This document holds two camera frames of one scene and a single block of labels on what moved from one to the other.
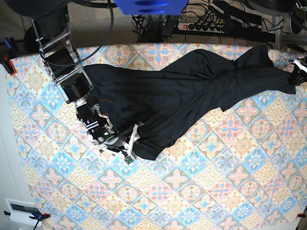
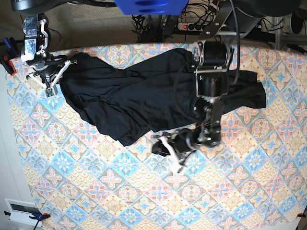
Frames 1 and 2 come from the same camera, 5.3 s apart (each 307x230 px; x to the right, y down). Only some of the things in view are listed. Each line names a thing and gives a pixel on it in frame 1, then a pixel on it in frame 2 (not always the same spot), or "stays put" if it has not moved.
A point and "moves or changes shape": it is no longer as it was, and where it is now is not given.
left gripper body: x=116 y=143 to x=47 y=64
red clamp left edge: x=10 y=52 stays put
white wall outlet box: x=20 y=211 stays put
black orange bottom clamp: x=36 y=216 stays put
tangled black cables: x=154 y=28 stays put
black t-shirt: x=164 y=104 moves or changes shape
